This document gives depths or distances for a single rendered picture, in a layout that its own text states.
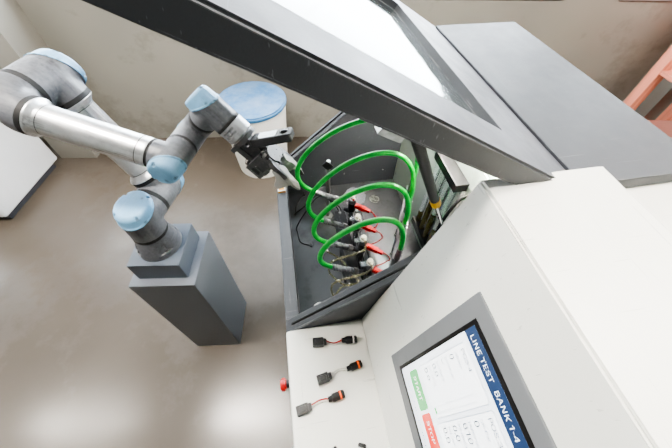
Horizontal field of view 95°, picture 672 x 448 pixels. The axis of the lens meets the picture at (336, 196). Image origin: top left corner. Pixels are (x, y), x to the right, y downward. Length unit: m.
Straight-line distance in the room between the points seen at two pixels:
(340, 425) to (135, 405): 1.41
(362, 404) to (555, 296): 0.60
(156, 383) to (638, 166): 2.11
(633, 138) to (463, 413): 0.64
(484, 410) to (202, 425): 1.60
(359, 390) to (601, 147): 0.77
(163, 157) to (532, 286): 0.76
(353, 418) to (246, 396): 1.10
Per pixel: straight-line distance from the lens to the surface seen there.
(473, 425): 0.62
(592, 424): 0.48
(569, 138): 0.80
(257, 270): 2.17
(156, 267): 1.28
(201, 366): 2.05
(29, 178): 3.30
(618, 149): 0.84
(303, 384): 0.93
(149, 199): 1.14
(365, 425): 0.92
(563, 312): 0.46
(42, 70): 1.09
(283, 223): 1.17
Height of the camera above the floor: 1.90
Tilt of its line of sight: 50 degrees down
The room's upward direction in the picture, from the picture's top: 2 degrees clockwise
